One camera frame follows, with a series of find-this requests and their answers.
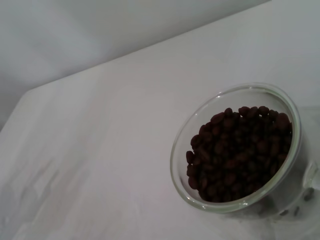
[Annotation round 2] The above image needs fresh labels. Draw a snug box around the clear glass cup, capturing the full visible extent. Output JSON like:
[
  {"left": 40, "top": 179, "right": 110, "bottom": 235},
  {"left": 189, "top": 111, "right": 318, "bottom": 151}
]
[{"left": 169, "top": 82, "right": 320, "bottom": 221}]

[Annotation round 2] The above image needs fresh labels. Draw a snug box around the heap of coffee beans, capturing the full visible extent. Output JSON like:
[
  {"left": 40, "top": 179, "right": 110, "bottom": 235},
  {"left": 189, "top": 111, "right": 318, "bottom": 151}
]
[{"left": 185, "top": 105, "right": 293, "bottom": 203}]

